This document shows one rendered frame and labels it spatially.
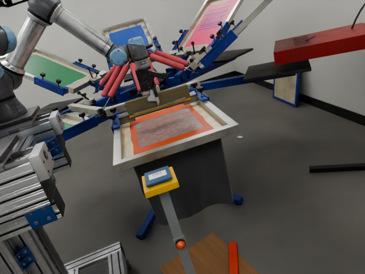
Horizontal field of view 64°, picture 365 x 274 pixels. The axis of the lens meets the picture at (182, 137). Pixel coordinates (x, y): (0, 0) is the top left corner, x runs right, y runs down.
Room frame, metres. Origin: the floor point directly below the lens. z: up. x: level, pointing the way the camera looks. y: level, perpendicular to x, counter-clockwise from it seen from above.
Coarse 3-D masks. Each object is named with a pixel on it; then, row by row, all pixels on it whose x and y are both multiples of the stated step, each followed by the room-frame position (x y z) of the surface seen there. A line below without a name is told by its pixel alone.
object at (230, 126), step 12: (204, 108) 1.65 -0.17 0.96; (216, 108) 1.50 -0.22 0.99; (228, 120) 1.28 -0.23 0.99; (120, 132) 1.55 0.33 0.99; (204, 132) 1.22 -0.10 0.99; (216, 132) 1.19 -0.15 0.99; (228, 132) 1.20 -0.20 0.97; (120, 144) 1.36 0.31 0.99; (168, 144) 1.20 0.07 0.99; (180, 144) 1.17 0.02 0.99; (192, 144) 1.18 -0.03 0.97; (120, 156) 1.22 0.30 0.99; (132, 156) 1.18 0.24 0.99; (144, 156) 1.16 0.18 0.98; (156, 156) 1.16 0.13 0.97; (120, 168) 1.14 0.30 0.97
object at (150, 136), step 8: (136, 120) 1.80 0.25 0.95; (144, 120) 1.75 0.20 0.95; (160, 120) 1.66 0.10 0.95; (136, 128) 1.64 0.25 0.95; (144, 128) 1.60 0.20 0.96; (152, 128) 1.56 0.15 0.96; (160, 128) 1.52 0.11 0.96; (136, 136) 1.50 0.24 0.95; (144, 136) 1.47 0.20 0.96; (152, 136) 1.44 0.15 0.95; (160, 136) 1.41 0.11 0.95; (168, 136) 1.37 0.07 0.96; (136, 144) 1.39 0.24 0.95; (144, 144) 1.36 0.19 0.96; (152, 144) 1.34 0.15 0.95; (160, 144) 1.31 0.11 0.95; (136, 152) 1.29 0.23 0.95
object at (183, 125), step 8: (160, 112) 1.83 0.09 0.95; (168, 112) 1.78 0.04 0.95; (192, 112) 1.65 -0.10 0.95; (168, 120) 1.62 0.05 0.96; (176, 120) 1.59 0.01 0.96; (184, 120) 1.55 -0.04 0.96; (192, 120) 1.51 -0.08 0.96; (200, 120) 1.48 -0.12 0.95; (168, 128) 1.49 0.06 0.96; (176, 128) 1.46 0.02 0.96; (184, 128) 1.42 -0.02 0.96; (192, 128) 1.39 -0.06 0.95; (200, 128) 1.36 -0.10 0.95; (208, 128) 1.34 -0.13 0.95; (176, 136) 1.35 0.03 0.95; (184, 136) 1.32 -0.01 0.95
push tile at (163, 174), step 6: (162, 168) 1.03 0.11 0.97; (168, 168) 1.02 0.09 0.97; (144, 174) 1.02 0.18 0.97; (150, 174) 1.01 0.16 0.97; (156, 174) 0.99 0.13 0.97; (162, 174) 0.98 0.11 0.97; (168, 174) 0.97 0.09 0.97; (150, 180) 0.96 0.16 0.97; (156, 180) 0.95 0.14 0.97; (162, 180) 0.94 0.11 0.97
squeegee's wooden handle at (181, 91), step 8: (176, 88) 1.57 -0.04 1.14; (184, 88) 1.57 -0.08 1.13; (144, 96) 1.57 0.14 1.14; (160, 96) 1.56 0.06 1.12; (168, 96) 1.56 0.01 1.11; (176, 96) 1.57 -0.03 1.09; (184, 96) 1.57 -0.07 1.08; (128, 104) 1.54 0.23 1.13; (136, 104) 1.55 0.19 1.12; (144, 104) 1.55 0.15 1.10; (152, 104) 1.56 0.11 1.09; (128, 112) 1.54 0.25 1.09
